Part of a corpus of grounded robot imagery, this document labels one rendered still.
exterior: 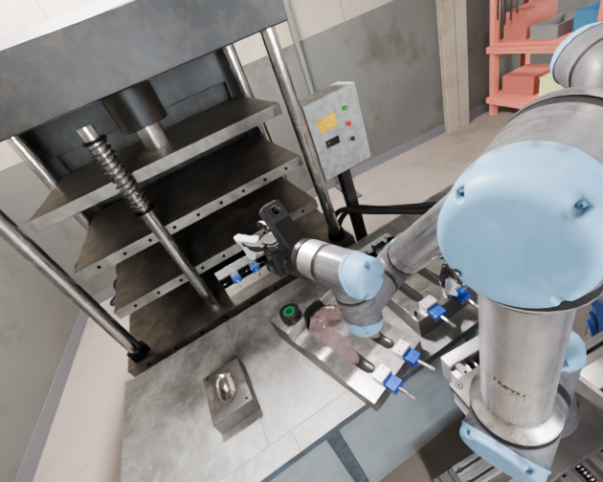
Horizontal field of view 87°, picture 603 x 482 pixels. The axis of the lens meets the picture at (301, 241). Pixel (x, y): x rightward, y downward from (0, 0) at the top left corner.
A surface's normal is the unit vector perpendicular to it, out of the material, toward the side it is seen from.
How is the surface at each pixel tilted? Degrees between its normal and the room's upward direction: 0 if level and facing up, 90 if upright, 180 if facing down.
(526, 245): 82
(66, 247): 90
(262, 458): 0
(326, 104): 90
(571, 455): 0
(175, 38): 90
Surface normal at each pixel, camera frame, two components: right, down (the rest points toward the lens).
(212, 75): 0.42, 0.41
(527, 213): -0.69, 0.51
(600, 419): -0.33, -0.77
